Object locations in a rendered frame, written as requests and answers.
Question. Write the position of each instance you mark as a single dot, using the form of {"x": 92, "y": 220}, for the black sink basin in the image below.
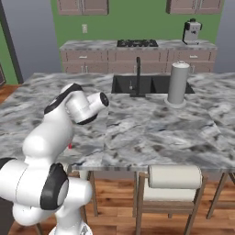
{"x": 152, "y": 83}

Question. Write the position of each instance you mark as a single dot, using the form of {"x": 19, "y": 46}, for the small red object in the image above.
{"x": 70, "y": 146}

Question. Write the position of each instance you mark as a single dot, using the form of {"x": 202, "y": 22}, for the black sink tap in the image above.
{"x": 138, "y": 76}

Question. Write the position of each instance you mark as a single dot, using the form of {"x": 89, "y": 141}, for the beige wall cupboard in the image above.
{"x": 194, "y": 6}
{"x": 82, "y": 6}

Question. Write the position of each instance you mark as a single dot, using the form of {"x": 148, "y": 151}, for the black hob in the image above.
{"x": 137, "y": 42}

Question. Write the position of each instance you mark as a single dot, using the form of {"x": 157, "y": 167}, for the white wall socket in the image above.
{"x": 84, "y": 28}

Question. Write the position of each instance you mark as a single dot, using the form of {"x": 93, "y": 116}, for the white coffee machine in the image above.
{"x": 191, "y": 31}

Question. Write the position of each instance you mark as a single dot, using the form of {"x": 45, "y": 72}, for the beige base cupboard run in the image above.
{"x": 137, "y": 58}

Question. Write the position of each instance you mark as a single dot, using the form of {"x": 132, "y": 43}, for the grey paper towel roll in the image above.
{"x": 178, "y": 82}

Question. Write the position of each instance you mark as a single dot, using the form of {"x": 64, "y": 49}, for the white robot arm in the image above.
{"x": 46, "y": 171}

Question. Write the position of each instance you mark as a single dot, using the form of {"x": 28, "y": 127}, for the wooden stool with white cushion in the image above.
{"x": 171, "y": 188}

